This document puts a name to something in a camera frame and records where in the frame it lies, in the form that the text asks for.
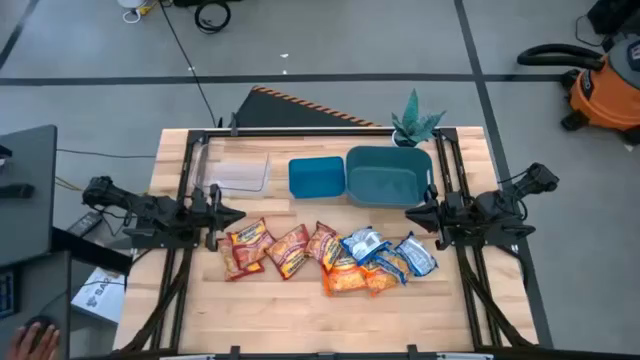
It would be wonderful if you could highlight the black equipment case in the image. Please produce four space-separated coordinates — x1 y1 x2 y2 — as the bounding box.
586 0 640 37

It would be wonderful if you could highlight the coiled black cable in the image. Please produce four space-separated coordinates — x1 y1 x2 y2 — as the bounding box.
193 1 233 36

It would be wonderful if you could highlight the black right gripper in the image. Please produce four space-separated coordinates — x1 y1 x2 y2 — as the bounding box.
404 183 469 251

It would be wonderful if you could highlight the large teal plastic bin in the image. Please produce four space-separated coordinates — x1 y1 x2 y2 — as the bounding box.
344 145 435 210

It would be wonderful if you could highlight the long black floor cable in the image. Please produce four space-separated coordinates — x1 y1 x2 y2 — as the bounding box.
158 0 222 127

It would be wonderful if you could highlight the orange shop vacuum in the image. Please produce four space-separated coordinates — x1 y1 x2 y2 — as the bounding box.
559 35 640 146

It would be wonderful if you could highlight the red Maruchan noodle pack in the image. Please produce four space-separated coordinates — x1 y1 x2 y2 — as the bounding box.
217 236 265 282
264 223 312 281
227 217 277 271
304 221 344 272

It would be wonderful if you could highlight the person's hand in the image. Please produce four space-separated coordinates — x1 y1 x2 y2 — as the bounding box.
4 322 62 360

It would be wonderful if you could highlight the dark grey desk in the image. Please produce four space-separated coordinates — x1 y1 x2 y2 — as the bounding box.
0 124 134 360

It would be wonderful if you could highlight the white printed cardboard box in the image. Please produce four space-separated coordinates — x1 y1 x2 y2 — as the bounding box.
70 266 127 325

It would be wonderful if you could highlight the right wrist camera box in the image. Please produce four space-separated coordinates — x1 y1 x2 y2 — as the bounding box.
446 191 465 216

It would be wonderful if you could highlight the black mat orange striped edge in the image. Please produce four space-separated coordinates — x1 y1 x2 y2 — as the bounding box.
233 85 382 129

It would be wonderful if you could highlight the green potted plant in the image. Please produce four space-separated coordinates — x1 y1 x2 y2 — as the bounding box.
390 88 447 149

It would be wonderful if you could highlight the black device on desk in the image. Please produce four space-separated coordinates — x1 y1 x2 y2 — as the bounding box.
0 183 36 200

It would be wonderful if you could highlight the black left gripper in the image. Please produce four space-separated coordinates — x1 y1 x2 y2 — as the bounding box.
187 183 247 252

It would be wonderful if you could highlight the blue Maruchan noodle pack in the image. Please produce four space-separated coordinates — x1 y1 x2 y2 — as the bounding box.
394 230 440 278
340 226 393 267
372 247 411 287

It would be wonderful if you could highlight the clear plastic bin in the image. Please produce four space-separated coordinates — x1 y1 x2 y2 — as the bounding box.
192 142 273 198

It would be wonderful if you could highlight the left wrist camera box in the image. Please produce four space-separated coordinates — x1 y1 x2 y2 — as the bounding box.
190 187 208 214

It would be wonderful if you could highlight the black vacuum hose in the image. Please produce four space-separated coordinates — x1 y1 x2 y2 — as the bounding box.
516 43 607 72

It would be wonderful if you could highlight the thin black floor cable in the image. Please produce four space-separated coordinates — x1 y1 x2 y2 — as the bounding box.
55 147 157 161

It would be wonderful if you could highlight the black aluminium rig frame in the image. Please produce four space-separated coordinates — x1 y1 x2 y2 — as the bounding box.
119 126 540 360

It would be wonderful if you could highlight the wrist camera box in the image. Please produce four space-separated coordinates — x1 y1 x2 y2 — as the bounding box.
446 191 465 216
190 187 208 214

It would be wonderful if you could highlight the orange Maruchan noodle pack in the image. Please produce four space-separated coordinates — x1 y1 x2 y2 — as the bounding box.
321 252 370 298
359 259 402 297

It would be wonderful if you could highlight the black computer mouse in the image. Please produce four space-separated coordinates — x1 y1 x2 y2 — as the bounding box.
22 314 59 346

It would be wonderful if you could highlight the black keyboard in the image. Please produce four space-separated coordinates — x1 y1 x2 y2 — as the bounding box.
0 269 17 320

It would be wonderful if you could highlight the black power adapter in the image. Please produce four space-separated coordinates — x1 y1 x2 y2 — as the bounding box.
66 210 104 238

